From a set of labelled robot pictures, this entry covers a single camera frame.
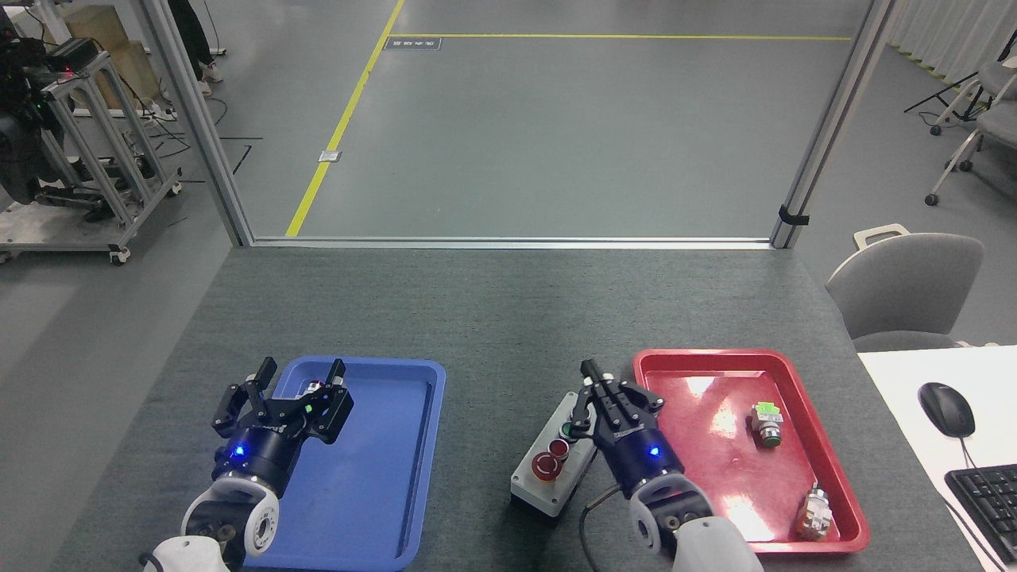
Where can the person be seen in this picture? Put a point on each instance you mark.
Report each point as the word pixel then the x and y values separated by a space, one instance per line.
pixel 191 40

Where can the white desk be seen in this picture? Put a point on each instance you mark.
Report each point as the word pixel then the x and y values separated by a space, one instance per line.
pixel 898 381

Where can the grey push button control box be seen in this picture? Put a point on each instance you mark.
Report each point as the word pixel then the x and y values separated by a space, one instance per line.
pixel 548 485

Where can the red plastic tray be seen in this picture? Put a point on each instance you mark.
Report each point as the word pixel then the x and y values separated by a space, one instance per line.
pixel 715 477

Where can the black computer mouse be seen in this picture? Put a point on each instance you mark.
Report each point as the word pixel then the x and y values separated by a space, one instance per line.
pixel 945 409

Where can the silver push button switch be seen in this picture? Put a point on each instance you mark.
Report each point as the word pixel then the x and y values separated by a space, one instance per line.
pixel 815 512

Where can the green-labelled push button switch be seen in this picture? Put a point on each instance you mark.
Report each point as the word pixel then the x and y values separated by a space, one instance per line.
pixel 767 421

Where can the dark floor label sign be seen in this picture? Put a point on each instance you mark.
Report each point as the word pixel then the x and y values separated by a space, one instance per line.
pixel 413 44

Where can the black machine on cart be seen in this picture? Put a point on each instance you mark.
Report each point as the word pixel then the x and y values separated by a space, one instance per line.
pixel 20 151

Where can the white curtain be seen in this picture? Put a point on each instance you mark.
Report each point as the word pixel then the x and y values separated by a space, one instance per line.
pixel 953 32

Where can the aluminium frame cart on wheels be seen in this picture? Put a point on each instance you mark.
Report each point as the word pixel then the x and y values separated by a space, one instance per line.
pixel 111 171

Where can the black keyboard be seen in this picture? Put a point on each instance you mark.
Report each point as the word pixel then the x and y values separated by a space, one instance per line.
pixel 989 500

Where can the blue plastic tray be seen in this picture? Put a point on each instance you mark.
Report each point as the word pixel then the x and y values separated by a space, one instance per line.
pixel 373 477

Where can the silver aluminium cross rail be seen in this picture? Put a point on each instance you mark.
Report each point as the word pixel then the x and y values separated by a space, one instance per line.
pixel 508 242

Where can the red-capped switch with green label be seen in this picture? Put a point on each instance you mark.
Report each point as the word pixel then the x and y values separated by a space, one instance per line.
pixel 314 387

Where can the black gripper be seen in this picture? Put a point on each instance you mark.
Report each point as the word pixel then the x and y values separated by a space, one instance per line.
pixel 258 457
pixel 639 457

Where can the silver floor socket plate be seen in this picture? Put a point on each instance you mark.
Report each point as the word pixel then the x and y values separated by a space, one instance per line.
pixel 330 156

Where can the silver aluminium post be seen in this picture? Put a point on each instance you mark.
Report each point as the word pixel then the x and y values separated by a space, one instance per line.
pixel 199 127
pixel 834 119

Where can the grey office chair on wheels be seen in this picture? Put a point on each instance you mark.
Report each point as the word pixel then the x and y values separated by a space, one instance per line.
pixel 997 79
pixel 997 127

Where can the cardboard box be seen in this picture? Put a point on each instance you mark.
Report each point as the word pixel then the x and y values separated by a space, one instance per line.
pixel 119 56

